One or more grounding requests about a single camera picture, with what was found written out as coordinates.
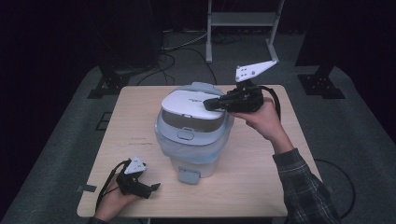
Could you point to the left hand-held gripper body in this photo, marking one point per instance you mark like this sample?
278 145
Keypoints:
134 166

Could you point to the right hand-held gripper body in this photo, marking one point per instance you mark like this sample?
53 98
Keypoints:
246 98

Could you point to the white grey pedal trash can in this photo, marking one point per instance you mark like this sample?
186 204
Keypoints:
186 105

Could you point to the person's right hand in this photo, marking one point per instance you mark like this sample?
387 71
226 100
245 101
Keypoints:
264 121

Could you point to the person's left hand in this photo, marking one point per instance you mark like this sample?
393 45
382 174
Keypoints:
110 202

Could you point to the grey tape strip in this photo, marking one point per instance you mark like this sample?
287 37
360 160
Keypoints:
86 188

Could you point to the dark floor socket box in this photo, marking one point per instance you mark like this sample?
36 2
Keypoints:
103 121

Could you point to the white metal stand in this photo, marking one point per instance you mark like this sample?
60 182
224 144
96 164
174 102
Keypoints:
243 18

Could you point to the black stand with base plate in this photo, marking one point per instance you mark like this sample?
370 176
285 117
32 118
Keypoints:
107 84
320 84

